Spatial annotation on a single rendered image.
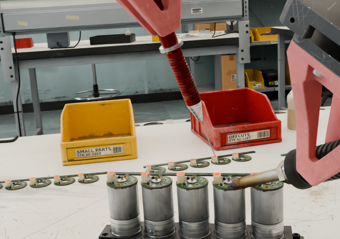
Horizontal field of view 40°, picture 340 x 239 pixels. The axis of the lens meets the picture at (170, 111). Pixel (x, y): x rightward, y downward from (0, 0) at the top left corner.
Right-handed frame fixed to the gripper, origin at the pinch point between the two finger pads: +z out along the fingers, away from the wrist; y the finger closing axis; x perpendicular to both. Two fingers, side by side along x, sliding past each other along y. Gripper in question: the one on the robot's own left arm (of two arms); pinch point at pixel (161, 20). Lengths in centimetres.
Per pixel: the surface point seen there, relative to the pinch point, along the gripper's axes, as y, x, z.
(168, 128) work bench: 39.1, -11.3, 24.3
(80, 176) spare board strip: 24.1, 6.3, 17.0
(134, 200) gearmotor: 4.7, 5.7, 12.6
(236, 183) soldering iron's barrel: -1.6, -0.1, 12.3
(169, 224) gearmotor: 2.9, 4.5, 15.0
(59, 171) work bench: 29.1, 7.7, 17.2
